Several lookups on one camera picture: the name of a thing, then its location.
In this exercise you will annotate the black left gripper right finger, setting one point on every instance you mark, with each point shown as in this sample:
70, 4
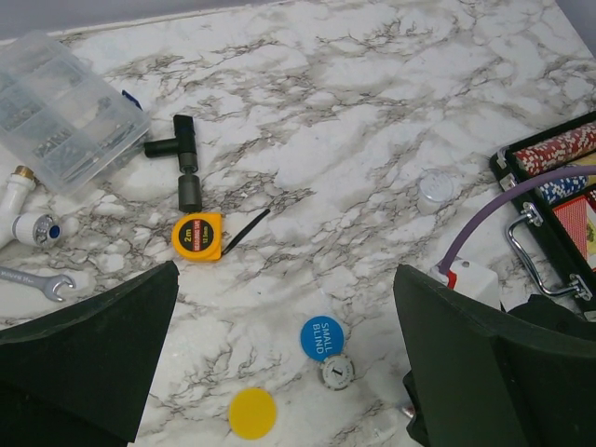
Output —
489, 368

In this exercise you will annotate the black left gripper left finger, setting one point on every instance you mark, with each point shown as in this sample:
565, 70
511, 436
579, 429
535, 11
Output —
81, 376

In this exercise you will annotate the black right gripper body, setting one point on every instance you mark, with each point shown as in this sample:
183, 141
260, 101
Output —
545, 312

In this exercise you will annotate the red playing card deck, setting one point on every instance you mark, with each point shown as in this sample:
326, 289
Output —
577, 217

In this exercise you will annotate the white poker chip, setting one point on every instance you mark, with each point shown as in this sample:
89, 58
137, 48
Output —
337, 372

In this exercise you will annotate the clear dealer button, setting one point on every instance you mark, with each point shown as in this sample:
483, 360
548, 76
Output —
435, 190

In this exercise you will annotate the black poker case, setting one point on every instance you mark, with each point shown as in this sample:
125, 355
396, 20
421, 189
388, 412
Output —
576, 280

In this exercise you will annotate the silver open-end wrench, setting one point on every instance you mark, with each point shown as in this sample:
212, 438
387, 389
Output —
49, 286

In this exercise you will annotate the blue poker chip row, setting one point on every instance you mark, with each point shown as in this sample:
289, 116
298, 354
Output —
559, 189

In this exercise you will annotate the white plastic faucet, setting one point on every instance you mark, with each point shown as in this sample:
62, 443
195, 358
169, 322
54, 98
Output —
38, 228

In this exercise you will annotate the blue small blind button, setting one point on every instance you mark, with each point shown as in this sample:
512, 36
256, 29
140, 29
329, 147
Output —
322, 337

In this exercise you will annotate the red poker chip row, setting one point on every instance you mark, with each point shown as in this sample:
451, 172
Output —
556, 151

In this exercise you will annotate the yellow round button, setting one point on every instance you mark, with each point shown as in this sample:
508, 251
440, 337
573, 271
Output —
252, 413

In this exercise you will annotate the yellow tape measure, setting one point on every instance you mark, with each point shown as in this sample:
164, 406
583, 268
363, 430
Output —
198, 237

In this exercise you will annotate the black T-shaped pipe fitting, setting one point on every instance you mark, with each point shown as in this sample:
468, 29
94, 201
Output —
183, 146

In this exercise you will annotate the clear screw organizer box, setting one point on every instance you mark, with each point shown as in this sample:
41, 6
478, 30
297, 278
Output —
62, 120

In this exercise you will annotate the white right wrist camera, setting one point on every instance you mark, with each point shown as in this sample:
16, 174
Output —
472, 280

